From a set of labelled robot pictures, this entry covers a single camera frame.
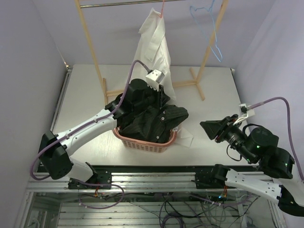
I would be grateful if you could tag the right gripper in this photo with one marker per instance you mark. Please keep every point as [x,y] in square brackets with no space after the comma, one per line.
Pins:
[217,129]

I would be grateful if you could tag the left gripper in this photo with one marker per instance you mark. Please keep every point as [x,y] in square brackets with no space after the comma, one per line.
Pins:
[161,98]

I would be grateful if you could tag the dark striped shirt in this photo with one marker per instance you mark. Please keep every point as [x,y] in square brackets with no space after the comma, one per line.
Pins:
[154,125]

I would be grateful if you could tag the white shirt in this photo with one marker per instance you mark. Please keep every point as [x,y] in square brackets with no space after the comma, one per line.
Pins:
[153,51]

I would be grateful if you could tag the pink wire hanger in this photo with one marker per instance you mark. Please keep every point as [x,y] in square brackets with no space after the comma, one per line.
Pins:
[162,8]

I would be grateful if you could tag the blue wire hanger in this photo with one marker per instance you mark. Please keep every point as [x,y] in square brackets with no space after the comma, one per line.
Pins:
[209,34]

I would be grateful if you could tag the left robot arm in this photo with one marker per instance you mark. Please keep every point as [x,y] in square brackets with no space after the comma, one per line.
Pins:
[55,150]

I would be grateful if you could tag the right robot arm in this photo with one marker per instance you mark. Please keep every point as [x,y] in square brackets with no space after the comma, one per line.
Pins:
[260,147]

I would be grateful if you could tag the wooden clothes rack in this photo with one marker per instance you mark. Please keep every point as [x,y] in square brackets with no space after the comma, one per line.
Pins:
[196,76]

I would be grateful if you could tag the pink plastic laundry basket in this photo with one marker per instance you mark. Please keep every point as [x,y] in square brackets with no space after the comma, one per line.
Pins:
[146,146]

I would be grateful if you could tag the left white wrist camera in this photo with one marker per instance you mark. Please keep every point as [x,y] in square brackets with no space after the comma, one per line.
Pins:
[154,79]

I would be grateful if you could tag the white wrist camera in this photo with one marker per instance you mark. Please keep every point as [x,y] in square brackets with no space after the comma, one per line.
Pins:
[154,79]
[245,113]

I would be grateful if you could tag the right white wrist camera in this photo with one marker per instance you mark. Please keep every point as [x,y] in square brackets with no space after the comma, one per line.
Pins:
[245,113]

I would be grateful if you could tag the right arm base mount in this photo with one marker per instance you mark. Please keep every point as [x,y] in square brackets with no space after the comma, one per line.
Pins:
[204,178]

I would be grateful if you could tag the aluminium rail frame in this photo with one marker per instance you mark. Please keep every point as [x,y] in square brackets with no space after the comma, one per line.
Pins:
[130,182]

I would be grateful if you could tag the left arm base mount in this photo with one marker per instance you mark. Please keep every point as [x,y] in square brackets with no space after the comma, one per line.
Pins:
[99,180]

